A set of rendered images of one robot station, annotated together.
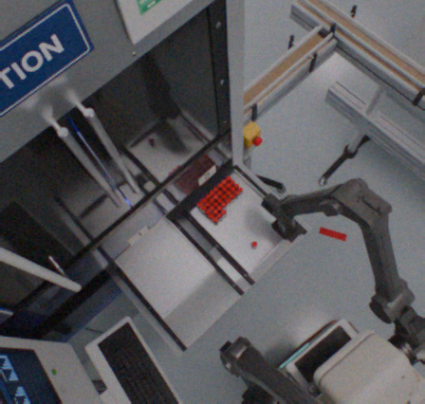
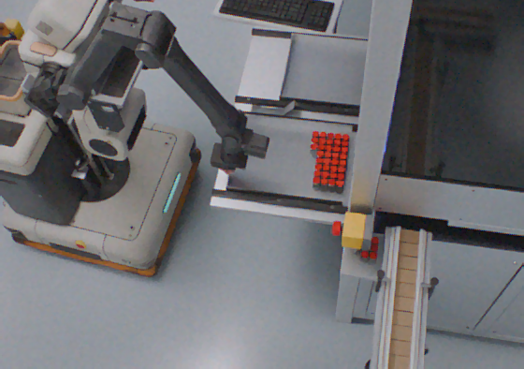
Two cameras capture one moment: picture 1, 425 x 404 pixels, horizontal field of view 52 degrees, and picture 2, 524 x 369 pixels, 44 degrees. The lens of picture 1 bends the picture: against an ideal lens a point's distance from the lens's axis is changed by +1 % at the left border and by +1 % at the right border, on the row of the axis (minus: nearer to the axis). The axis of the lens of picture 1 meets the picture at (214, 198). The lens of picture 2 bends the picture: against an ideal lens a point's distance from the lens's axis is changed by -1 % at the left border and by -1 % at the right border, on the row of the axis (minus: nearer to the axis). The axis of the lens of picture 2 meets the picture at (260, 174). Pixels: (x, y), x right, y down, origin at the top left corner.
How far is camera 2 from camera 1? 147 cm
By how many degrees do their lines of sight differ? 48
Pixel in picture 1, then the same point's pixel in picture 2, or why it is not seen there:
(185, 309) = (278, 57)
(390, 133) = not seen: outside the picture
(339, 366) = not seen: outside the picture
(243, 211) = (296, 170)
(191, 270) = (301, 87)
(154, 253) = (350, 77)
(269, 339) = (212, 220)
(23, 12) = not seen: outside the picture
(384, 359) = (61, 0)
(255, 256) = not seen: hidden behind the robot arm
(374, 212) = (115, 18)
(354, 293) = (149, 330)
